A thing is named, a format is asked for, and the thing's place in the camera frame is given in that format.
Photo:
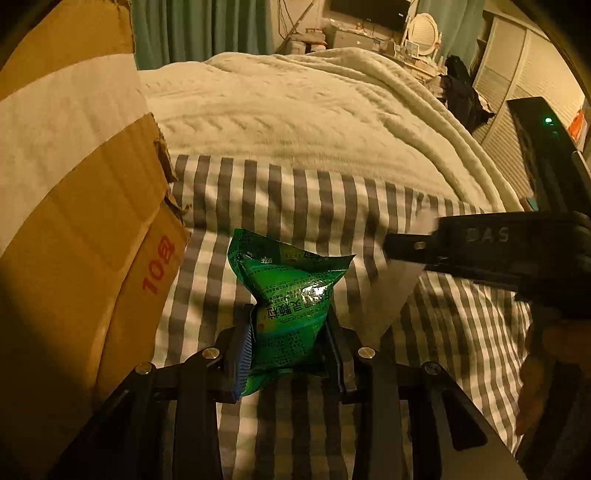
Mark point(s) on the white dressing table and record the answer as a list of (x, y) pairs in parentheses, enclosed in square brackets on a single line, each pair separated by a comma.
[(418, 64)]

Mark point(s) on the white paper sheet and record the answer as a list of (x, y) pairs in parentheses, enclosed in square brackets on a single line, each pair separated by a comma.
[(397, 295)]

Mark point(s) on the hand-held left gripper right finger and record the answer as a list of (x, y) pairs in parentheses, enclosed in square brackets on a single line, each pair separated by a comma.
[(338, 357)]

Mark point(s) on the black wall television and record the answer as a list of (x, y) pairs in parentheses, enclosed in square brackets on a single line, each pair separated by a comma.
[(369, 11)]

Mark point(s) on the cardboard box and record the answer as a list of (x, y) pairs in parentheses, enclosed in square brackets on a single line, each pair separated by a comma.
[(69, 184)]

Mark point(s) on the cream knitted blanket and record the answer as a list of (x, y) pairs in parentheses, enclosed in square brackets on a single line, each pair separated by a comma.
[(300, 115)]

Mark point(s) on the person's right hand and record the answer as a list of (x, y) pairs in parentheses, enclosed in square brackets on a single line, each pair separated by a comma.
[(535, 387)]

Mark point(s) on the grey checked bed sheet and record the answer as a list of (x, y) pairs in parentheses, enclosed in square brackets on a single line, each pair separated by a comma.
[(295, 203)]

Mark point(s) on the dark hanging clothing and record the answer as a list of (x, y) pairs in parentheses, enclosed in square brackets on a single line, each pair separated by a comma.
[(464, 92)]

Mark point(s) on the green packet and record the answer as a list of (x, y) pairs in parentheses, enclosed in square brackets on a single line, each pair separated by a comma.
[(286, 295)]

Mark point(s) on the white oval vanity mirror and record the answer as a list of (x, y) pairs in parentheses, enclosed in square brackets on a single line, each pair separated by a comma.
[(422, 32)]

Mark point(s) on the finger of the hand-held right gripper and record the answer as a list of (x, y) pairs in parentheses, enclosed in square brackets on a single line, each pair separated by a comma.
[(461, 244)]

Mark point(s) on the green curtain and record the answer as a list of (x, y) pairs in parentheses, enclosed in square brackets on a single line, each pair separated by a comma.
[(459, 23), (198, 27)]

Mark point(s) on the white slatted wardrobe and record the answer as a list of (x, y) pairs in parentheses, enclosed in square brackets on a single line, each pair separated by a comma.
[(521, 69)]

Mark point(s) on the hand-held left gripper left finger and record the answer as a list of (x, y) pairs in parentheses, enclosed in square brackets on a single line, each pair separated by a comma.
[(242, 357)]

